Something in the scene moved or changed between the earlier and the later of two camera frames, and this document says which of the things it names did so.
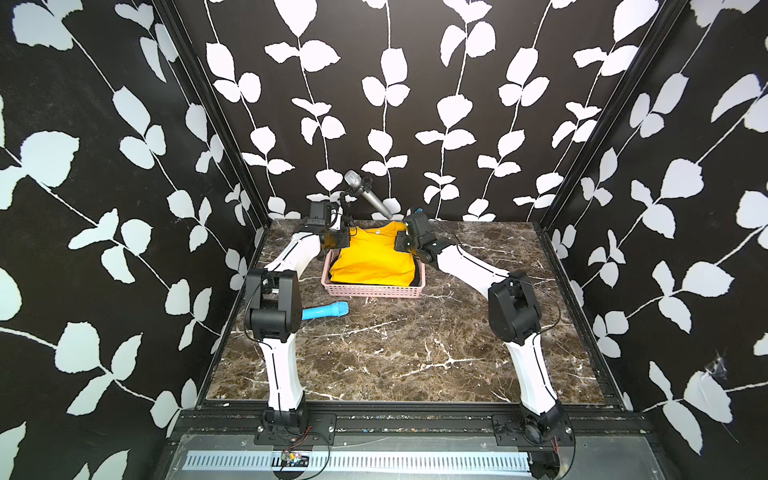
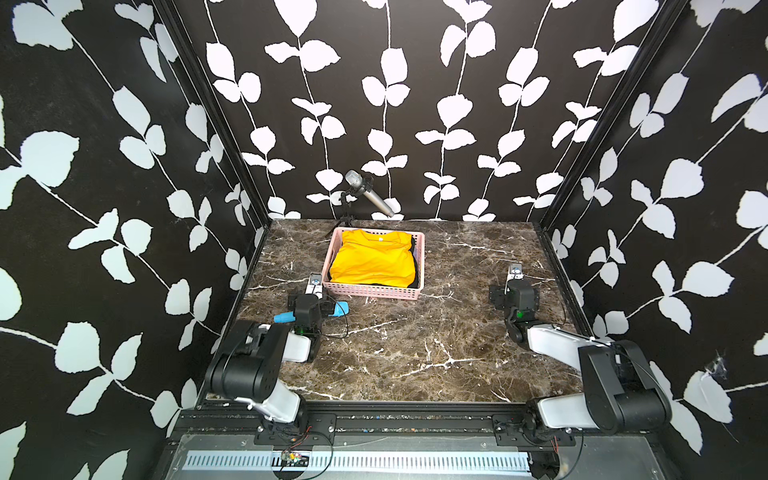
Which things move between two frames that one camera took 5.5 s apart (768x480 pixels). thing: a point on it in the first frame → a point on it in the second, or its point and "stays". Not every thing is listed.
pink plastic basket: [371, 290] stays
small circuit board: [290, 459] stays
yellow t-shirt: [374, 258] stays
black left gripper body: [337, 238] → [323, 307]
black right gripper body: [406, 243] → [500, 292]
